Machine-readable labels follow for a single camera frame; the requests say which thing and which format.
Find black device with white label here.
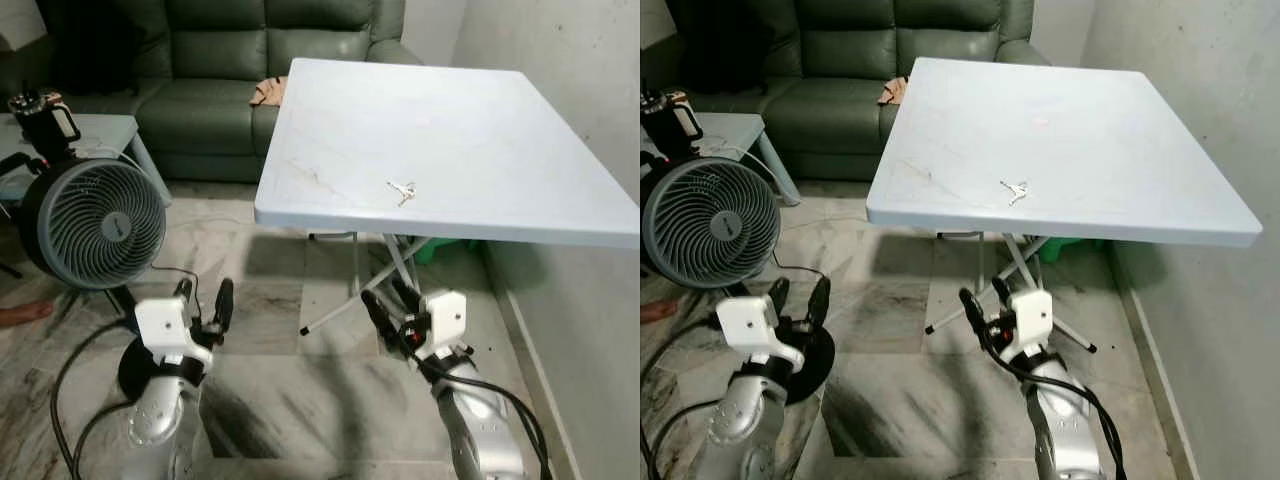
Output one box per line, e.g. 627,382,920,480
8,92,81,153
640,90,703,157

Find pale blue side table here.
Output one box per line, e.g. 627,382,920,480
690,112,801,206
0,113,173,208

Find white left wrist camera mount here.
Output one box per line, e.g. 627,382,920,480
134,295,216,369
716,293,806,367

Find green leather sofa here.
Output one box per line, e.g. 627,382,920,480
665,0,1051,183
40,0,426,186

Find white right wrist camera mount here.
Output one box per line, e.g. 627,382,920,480
418,291,468,361
1005,290,1054,361

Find metal folding table legs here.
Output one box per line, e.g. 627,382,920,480
300,232,481,336
925,232,1097,353

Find black grey floor fan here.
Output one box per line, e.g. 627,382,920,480
642,156,837,407
18,157,216,401

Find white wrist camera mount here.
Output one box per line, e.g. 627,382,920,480
418,291,468,361
716,293,806,367
1005,290,1054,361
134,295,216,369

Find dark garment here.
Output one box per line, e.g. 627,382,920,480
665,0,773,96
35,0,141,97

